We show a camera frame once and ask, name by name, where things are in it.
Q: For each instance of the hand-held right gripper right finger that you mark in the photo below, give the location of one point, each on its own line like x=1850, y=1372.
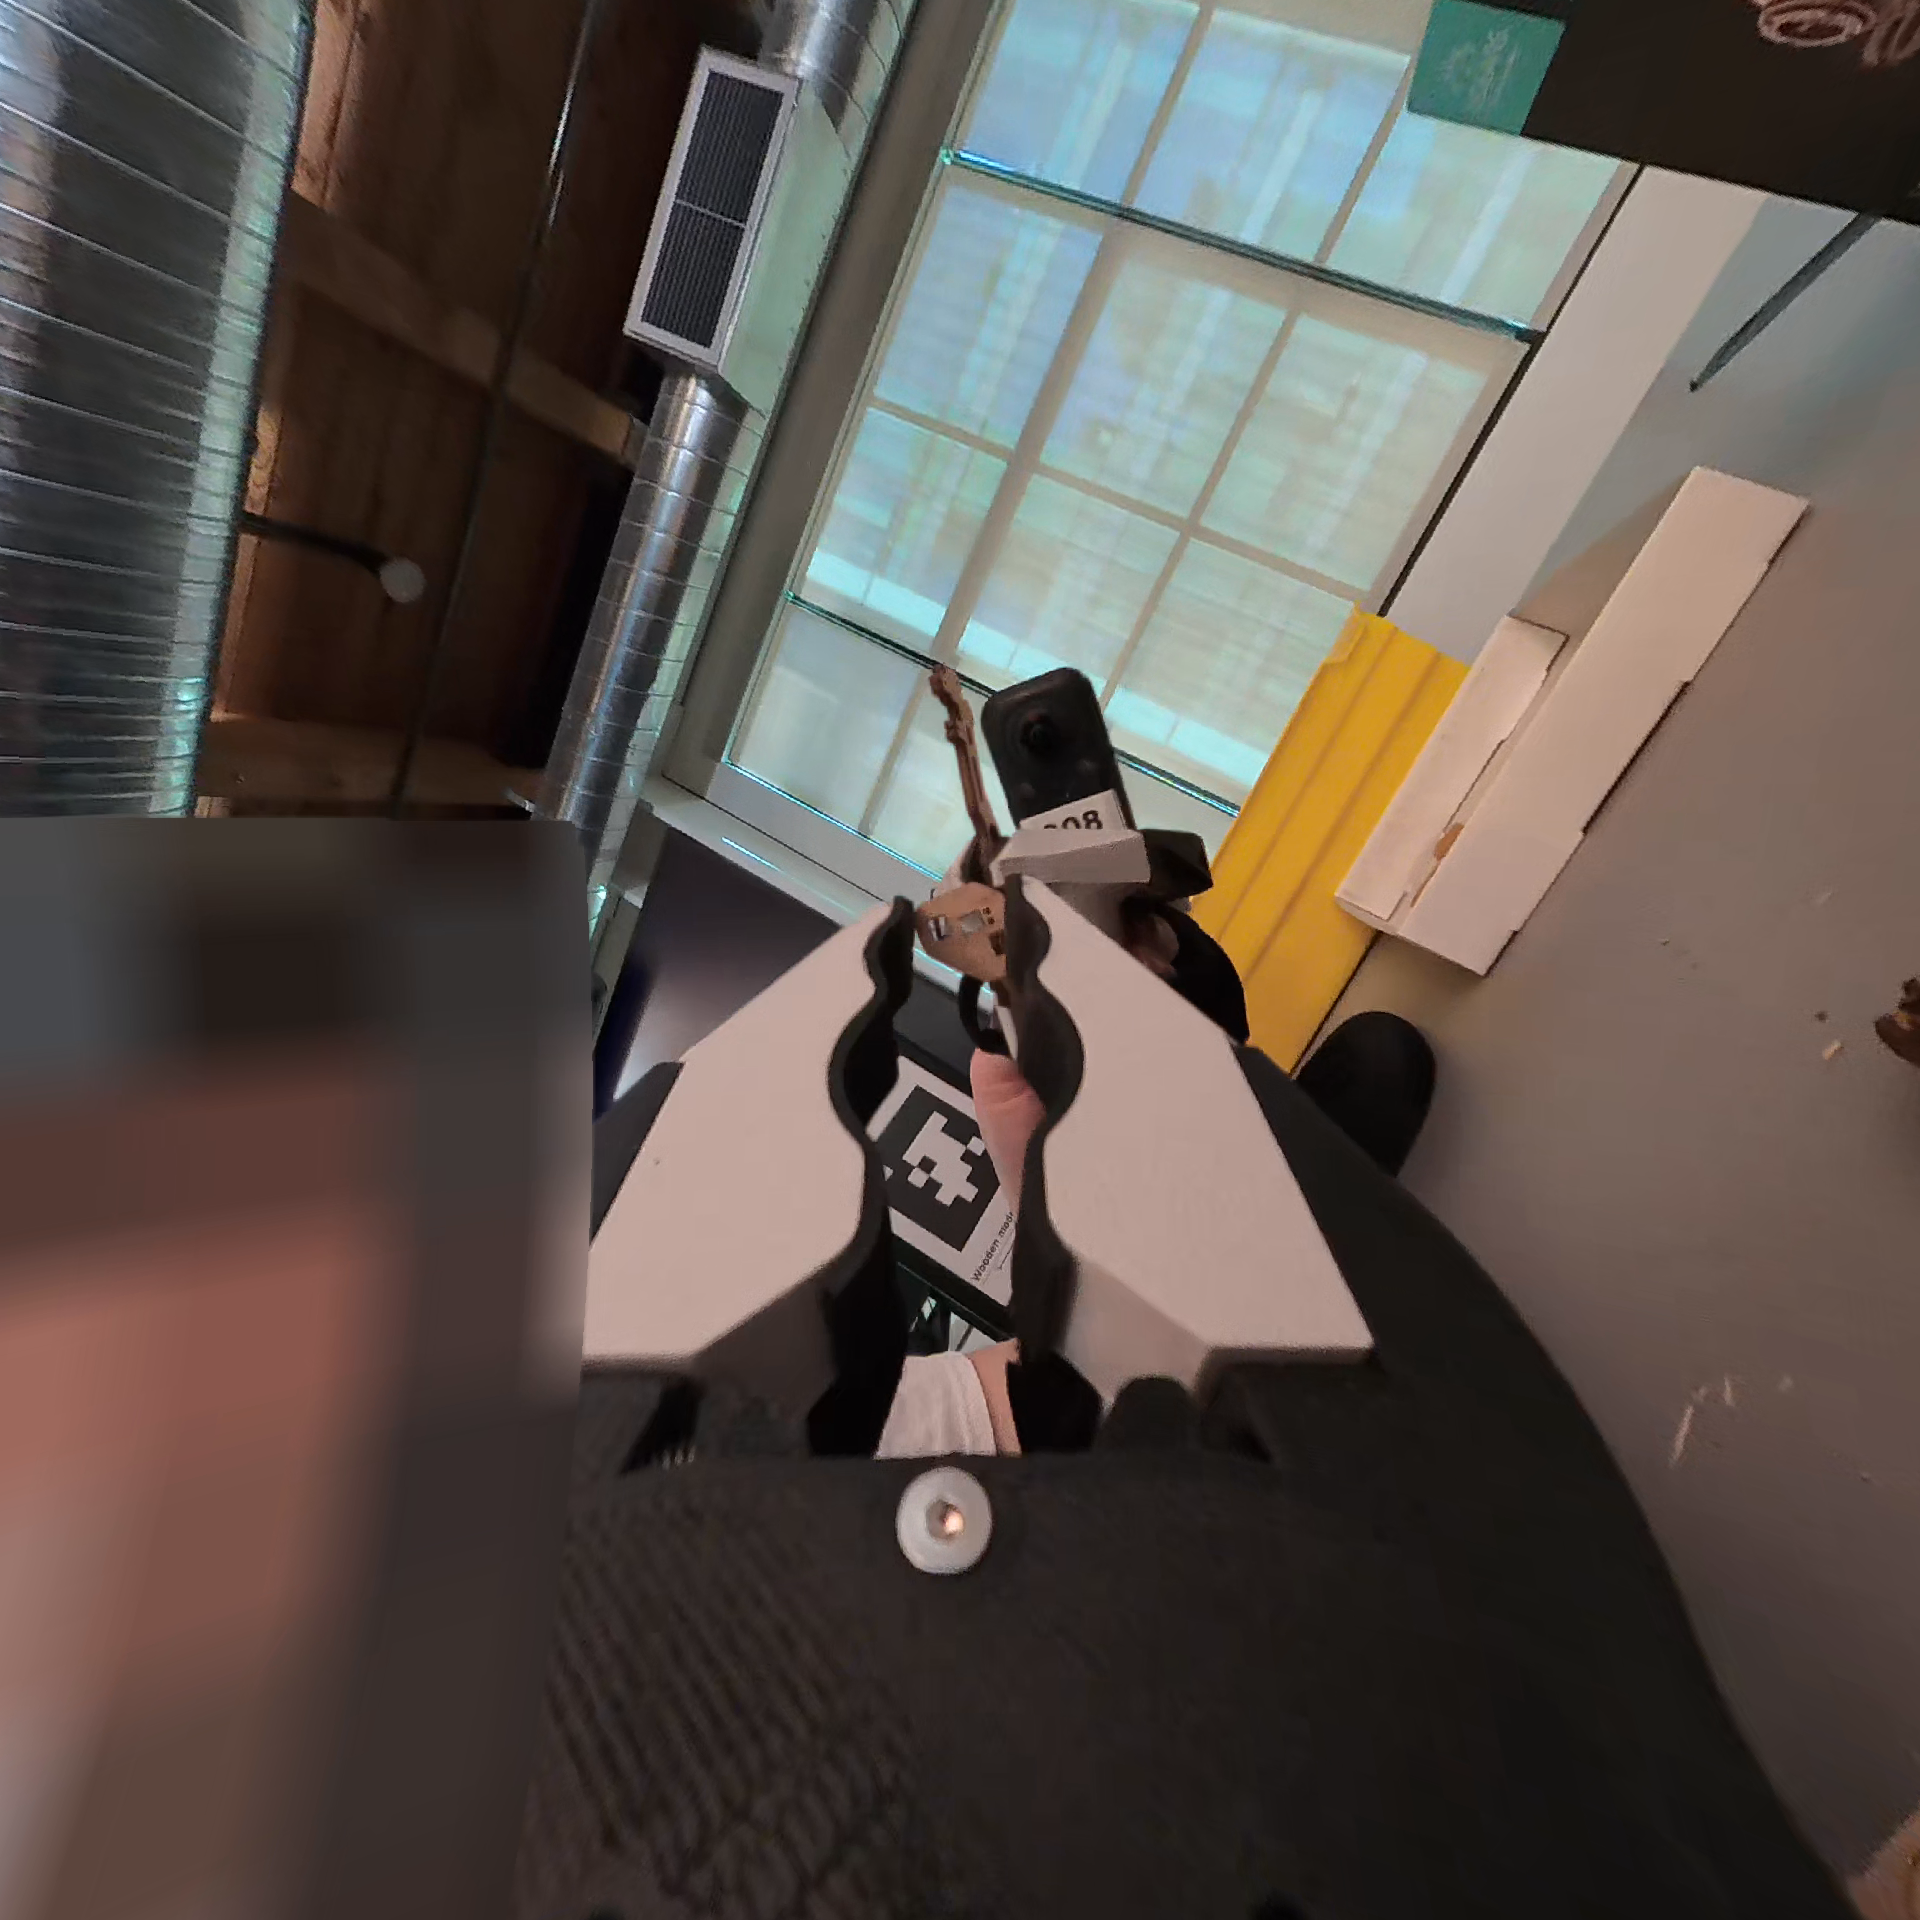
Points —
x=1201, y=1200

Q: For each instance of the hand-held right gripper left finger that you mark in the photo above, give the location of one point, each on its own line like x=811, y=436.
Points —
x=735, y=1170

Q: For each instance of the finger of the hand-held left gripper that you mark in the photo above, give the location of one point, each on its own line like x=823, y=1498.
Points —
x=1088, y=859

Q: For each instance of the long wooden model part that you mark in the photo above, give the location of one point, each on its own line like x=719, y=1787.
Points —
x=969, y=764

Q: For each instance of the small pale wooden plate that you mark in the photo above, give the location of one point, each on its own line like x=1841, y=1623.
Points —
x=961, y=931

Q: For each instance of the person's left forearm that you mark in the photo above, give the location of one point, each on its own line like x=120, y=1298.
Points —
x=982, y=1403

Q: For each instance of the black model kit box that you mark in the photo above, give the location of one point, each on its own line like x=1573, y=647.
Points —
x=1681, y=74

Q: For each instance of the person's left hand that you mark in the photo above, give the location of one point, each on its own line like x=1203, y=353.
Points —
x=1009, y=1110

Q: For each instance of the black quilted wrist rest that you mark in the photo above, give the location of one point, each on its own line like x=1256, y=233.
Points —
x=1369, y=1088

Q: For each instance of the black and white tag sign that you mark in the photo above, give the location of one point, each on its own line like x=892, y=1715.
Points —
x=938, y=1170

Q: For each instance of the black monitor screen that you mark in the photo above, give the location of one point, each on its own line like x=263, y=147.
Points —
x=720, y=961

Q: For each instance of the yellow plastic bin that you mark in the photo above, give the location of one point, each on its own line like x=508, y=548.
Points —
x=1321, y=811

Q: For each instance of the large paned window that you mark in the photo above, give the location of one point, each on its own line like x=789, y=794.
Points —
x=1171, y=451

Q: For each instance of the white cardboard box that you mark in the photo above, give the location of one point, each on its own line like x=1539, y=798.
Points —
x=1591, y=704

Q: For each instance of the white vent grille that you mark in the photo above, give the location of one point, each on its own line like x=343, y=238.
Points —
x=704, y=225

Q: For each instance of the ceiling sprinkler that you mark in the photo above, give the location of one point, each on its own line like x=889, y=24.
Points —
x=393, y=579

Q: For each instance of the small dark wooden block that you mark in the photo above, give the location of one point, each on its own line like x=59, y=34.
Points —
x=1903, y=1022

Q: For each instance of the slim metal air duct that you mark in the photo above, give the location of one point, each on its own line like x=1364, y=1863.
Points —
x=660, y=571

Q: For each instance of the wide metal air duct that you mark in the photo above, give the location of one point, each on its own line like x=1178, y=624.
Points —
x=120, y=390

